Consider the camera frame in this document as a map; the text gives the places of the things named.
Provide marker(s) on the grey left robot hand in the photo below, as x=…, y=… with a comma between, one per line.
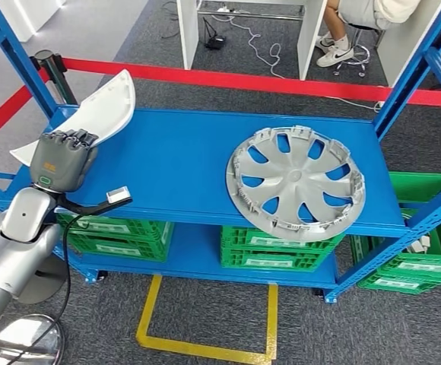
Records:
x=63, y=161

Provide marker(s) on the white car body panel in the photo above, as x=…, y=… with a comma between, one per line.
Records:
x=99, y=111

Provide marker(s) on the blue metal shelf rack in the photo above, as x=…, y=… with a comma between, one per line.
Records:
x=174, y=166

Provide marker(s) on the red barrier belt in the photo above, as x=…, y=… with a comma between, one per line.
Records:
x=243, y=80
x=0, y=116

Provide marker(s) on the white low platform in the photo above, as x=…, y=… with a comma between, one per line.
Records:
x=15, y=17

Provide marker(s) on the chrome barrier stanchion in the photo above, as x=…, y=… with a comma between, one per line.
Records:
x=26, y=333

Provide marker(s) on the black router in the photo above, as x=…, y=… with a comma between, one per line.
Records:
x=216, y=42

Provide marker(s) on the yellow tape square outline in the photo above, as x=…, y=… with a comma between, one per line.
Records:
x=205, y=350

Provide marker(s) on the grey wheel hubcap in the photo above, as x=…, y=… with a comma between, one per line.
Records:
x=294, y=179

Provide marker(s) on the person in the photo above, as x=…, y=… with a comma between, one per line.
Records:
x=336, y=54

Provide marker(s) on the chrome stool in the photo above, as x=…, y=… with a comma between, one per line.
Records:
x=357, y=35

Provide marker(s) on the dark barrier post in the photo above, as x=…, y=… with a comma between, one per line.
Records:
x=59, y=80

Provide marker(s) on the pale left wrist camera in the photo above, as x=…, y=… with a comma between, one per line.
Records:
x=119, y=194

